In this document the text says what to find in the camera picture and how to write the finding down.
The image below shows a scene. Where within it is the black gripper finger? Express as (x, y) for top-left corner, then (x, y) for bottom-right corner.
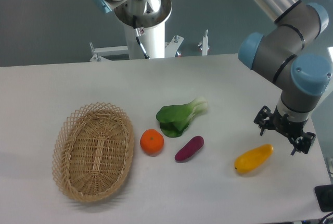
(253, 106), (272, 136)
(289, 132), (316, 156)

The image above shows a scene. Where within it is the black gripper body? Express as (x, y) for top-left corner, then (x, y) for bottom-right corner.
(269, 110), (307, 139)

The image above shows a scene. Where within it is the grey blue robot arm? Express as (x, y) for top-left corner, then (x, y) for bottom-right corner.
(93, 0), (332, 154)

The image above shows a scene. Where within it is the green bok choy vegetable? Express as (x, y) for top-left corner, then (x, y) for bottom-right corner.
(156, 96), (208, 138)

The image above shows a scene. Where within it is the yellow mango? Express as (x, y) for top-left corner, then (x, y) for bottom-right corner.
(234, 144), (274, 174)

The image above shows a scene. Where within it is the black device at table edge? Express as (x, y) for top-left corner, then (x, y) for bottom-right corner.
(314, 184), (332, 213)

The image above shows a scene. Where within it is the purple sweet potato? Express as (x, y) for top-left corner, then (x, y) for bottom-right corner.
(174, 136), (204, 163)

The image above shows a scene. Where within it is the orange tangerine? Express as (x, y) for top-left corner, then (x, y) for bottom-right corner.
(140, 129), (164, 155)

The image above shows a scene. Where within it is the woven wicker basket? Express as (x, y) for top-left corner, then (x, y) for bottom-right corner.
(52, 103), (134, 203)

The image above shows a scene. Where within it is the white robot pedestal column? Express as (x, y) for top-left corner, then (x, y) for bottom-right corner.
(113, 0), (173, 60)

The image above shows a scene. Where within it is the black cable on pedestal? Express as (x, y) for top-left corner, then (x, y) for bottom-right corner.
(132, 15), (151, 60)

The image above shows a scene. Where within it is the white pedestal base frame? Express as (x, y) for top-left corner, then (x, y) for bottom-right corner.
(89, 29), (210, 62)

